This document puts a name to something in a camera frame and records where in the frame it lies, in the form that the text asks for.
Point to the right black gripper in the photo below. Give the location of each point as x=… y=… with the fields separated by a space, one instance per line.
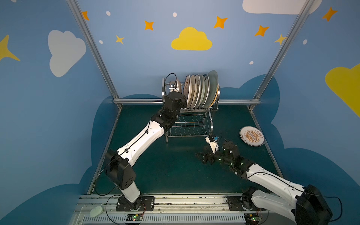
x=212 y=156

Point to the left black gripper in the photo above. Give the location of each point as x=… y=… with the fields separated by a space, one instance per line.
x=174 y=96

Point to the dark navy plate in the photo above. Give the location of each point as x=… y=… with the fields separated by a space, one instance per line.
x=177 y=87

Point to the cream floral plate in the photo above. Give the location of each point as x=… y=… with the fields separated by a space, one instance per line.
x=192 y=90

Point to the white plate grey emblem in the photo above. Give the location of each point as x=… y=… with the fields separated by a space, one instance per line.
x=198 y=90

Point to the light green flower plate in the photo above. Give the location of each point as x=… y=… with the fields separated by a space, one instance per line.
x=202 y=93

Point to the plain pale green plate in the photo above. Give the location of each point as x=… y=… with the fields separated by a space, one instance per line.
x=213 y=88

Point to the orange sunburst plate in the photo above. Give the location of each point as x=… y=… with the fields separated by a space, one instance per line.
x=252 y=136
x=187 y=90

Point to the orange sunburst plate front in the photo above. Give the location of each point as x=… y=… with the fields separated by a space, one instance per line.
x=187 y=90

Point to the white plate dark lettered rim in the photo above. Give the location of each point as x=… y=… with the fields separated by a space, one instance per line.
x=206 y=89

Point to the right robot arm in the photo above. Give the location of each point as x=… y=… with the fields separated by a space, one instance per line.
x=303 y=205

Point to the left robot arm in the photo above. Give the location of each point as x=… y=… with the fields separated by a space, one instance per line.
x=119 y=164

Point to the stainless steel dish rack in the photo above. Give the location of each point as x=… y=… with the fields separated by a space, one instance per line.
x=191 y=122

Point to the right controller board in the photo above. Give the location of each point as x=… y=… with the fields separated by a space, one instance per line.
x=252 y=219

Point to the controller board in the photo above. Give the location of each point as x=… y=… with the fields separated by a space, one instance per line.
x=252 y=219
x=134 y=218

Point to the left controller board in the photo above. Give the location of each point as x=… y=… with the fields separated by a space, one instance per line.
x=134 y=218

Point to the pale green round disc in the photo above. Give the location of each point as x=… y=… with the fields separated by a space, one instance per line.
x=95 y=212

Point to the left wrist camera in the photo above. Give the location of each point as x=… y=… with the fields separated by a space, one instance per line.
x=172 y=85

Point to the rear aluminium frame bar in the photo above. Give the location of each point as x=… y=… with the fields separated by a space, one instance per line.
x=144 y=101

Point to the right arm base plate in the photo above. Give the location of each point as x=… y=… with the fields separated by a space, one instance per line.
x=240 y=203

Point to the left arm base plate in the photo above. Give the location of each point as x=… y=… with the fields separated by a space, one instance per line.
x=142 y=203

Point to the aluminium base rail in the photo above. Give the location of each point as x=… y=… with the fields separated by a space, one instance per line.
x=171 y=209

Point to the left aluminium frame post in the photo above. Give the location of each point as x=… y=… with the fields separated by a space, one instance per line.
x=81 y=21

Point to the aluminium frame post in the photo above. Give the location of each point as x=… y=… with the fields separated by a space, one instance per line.
x=81 y=21
x=296 y=27

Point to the right aluminium frame post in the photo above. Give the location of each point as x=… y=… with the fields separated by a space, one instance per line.
x=296 y=27

